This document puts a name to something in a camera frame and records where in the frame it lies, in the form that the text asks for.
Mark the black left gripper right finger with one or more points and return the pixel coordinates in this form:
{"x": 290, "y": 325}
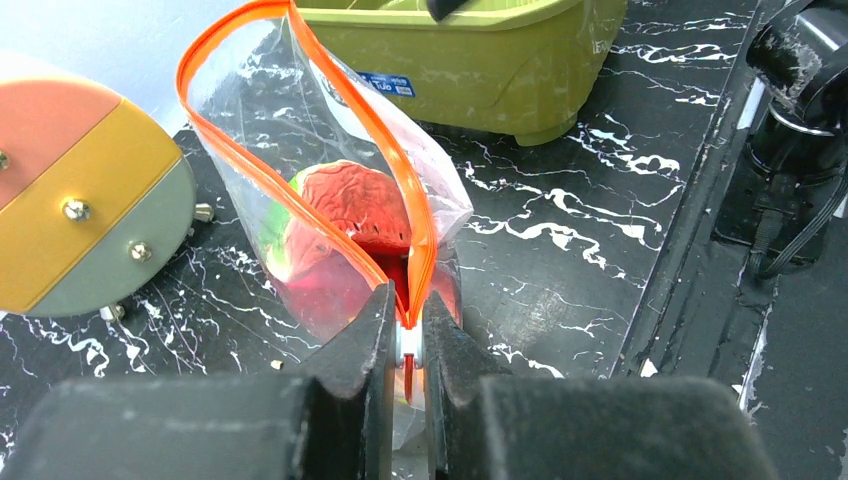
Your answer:
{"x": 485, "y": 422}

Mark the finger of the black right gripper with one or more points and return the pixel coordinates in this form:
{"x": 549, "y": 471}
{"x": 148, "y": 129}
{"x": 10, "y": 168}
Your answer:
{"x": 440, "y": 10}

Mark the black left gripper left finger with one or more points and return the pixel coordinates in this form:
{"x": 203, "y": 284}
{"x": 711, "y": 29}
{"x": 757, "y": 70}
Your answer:
{"x": 326, "y": 418}

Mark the olive green plastic basket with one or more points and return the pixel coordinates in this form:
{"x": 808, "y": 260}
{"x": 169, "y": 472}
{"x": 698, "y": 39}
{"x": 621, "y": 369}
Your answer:
{"x": 520, "y": 68}

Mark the toy watermelon slice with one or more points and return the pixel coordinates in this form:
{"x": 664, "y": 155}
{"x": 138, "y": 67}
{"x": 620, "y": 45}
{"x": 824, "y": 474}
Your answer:
{"x": 364, "y": 203}

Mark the clear zip top bag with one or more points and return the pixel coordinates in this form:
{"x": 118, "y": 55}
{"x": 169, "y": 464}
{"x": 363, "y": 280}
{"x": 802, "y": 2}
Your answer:
{"x": 267, "y": 101}

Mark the red toy apple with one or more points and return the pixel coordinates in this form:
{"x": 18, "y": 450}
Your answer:
{"x": 330, "y": 294}

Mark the round pastel drawer cabinet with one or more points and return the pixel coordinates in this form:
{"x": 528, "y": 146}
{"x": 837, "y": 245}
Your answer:
{"x": 96, "y": 197}

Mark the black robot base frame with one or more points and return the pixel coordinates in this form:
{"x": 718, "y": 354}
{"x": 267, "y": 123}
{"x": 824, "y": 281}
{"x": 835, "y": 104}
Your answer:
{"x": 780, "y": 346}

